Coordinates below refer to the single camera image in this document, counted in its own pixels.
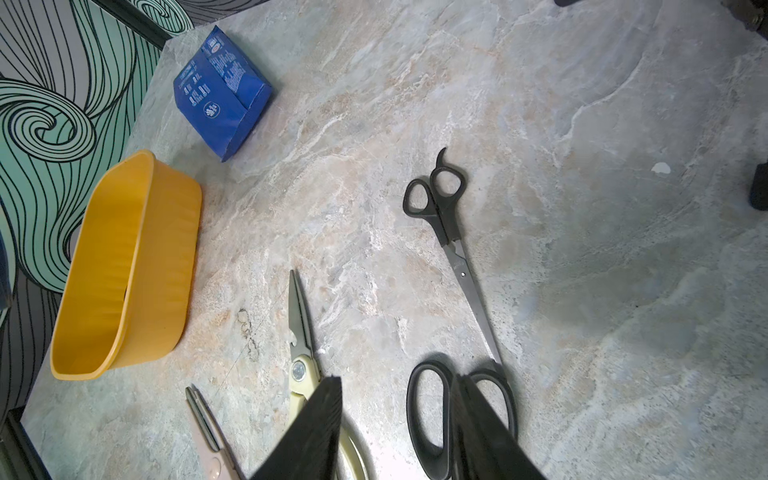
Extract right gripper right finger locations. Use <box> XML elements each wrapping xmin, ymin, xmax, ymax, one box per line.
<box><xmin>450</xmin><ymin>375</ymin><xmax>544</xmax><ymax>479</ymax></box>

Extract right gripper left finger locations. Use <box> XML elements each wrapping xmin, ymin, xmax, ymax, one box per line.
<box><xmin>251</xmin><ymin>376</ymin><xmax>343</xmax><ymax>479</ymax></box>

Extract large black scissors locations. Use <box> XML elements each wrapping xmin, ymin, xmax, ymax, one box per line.
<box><xmin>406</xmin><ymin>354</ymin><xmax>518</xmax><ymax>479</ymax></box>

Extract yellow storage box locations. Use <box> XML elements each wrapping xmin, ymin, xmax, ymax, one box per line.
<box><xmin>50</xmin><ymin>150</ymin><xmax>202</xmax><ymax>381</ymax></box>

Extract black hair scissors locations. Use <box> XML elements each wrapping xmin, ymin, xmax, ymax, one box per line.
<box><xmin>402</xmin><ymin>147</ymin><xmax>503</xmax><ymax>367</ymax></box>

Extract cream kitchen shears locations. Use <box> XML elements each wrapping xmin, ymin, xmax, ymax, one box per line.
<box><xmin>288</xmin><ymin>270</ymin><xmax>369</xmax><ymax>479</ymax></box>

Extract blue snack packet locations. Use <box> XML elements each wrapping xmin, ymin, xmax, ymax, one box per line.
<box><xmin>173</xmin><ymin>26</ymin><xmax>273</xmax><ymax>162</ymax></box>

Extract pink handled scissors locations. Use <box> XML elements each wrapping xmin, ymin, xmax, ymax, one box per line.
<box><xmin>185</xmin><ymin>384</ymin><xmax>242</xmax><ymax>480</ymax></box>

